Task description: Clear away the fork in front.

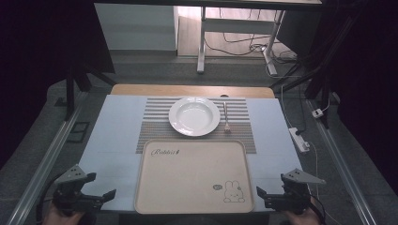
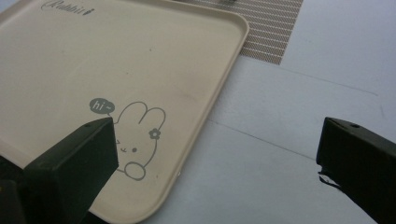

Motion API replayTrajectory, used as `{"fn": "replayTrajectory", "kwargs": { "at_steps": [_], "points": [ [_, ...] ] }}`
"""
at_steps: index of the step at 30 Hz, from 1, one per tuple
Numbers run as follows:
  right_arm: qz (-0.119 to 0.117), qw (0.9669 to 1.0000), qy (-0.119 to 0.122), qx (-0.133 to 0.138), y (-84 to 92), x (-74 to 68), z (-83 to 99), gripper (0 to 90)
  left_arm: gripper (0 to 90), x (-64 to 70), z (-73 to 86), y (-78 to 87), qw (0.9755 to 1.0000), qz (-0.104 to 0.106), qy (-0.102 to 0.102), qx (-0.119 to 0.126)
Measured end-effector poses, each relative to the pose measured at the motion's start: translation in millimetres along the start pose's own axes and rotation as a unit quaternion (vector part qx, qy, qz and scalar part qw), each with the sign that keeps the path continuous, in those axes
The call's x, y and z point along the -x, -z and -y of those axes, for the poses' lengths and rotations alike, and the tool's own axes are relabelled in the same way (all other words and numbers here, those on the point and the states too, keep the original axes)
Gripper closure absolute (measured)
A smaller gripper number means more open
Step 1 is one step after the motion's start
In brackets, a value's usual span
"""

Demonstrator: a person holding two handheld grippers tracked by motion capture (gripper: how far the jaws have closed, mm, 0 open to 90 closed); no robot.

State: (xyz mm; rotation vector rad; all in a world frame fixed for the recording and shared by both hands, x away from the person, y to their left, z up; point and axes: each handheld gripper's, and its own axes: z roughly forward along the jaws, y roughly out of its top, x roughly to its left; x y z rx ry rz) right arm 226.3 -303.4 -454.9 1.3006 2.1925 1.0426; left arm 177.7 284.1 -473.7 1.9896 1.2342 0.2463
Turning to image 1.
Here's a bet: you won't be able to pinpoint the aluminium floor rail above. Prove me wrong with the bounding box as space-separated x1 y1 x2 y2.
7 92 89 225
305 98 378 225

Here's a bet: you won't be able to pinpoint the white deep plate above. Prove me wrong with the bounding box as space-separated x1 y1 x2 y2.
168 96 222 138

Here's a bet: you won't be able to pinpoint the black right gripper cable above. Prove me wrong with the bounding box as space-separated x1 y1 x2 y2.
309 194 327 225

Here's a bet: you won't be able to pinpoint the black floor socket frame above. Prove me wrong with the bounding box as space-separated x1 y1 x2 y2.
66 121 91 144

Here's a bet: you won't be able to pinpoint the black metal stand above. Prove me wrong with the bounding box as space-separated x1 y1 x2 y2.
55 64 117 122
269 8 360 129

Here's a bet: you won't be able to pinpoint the dark curtain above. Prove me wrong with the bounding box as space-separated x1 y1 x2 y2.
315 0 398 196
0 0 115 172

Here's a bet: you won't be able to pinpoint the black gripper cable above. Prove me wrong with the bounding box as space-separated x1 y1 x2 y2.
35 174 65 224
309 194 327 225

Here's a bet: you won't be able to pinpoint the white desk frame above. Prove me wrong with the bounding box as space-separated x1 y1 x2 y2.
196 6 286 77

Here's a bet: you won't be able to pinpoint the white power strip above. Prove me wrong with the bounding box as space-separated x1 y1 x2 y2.
287 127 311 154

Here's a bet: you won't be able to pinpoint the person's left hand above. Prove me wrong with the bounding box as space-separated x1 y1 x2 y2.
41 202 88 225

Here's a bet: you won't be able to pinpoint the beige tray with rabbit print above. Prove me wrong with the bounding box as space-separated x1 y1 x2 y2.
133 138 255 215

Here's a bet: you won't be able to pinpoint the striped woven placemat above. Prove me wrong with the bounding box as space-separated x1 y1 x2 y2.
135 97 257 155

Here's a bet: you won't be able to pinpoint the small metal fork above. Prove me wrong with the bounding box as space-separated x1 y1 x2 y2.
222 100 232 135

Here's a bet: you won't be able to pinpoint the white power strip cable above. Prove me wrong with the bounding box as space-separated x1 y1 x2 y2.
307 142 321 201

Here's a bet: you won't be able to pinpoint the black cable on power strip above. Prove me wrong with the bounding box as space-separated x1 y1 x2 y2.
295 82 310 136

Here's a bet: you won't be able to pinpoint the person's right hand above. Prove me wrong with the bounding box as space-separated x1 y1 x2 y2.
281 196 323 225

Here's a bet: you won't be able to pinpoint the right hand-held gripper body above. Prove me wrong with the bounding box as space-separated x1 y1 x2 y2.
265 168 327 216

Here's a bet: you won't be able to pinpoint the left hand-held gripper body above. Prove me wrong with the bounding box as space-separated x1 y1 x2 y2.
52 164 103 218

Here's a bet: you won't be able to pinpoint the black floor cables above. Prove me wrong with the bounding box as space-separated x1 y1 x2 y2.
204 8 299 78

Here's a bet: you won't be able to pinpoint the pale blue table cover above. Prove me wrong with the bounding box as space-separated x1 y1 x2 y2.
78 94 303 214

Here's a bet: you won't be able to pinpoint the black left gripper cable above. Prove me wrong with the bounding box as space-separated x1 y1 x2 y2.
35 174 65 224

